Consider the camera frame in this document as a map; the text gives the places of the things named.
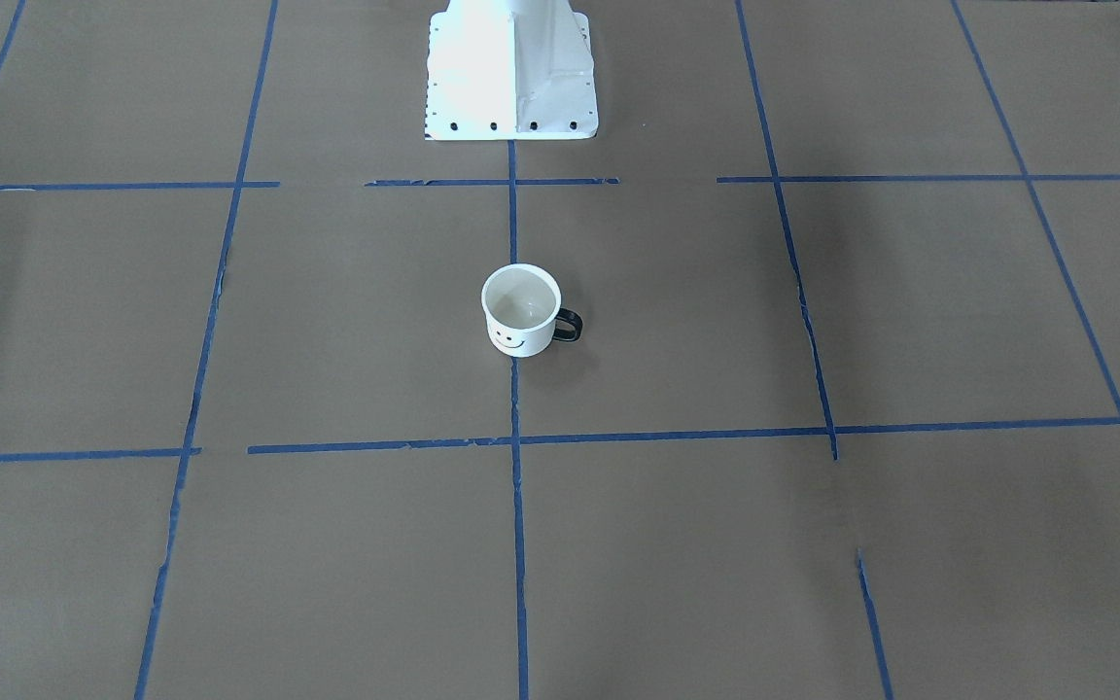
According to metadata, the white smiley mug black handle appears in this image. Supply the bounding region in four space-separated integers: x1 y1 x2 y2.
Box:
479 264 585 360

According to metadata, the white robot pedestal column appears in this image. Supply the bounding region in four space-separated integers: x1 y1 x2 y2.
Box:
424 1 600 142

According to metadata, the brown paper table cover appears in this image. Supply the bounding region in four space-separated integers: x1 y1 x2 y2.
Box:
0 1 1120 699

